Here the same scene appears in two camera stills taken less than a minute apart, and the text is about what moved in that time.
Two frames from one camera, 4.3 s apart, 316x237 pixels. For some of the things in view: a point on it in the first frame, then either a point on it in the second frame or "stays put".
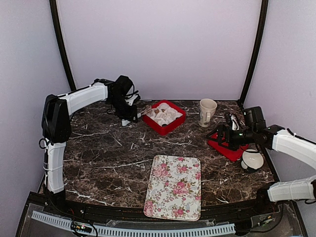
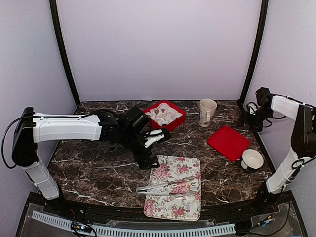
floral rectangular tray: [174, 188] stays put
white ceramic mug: [207, 107] stays put
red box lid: [234, 155] stays put
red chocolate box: [165, 116] stays put
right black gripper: [228, 130] -> [257, 128]
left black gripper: [129, 116] -> [146, 164]
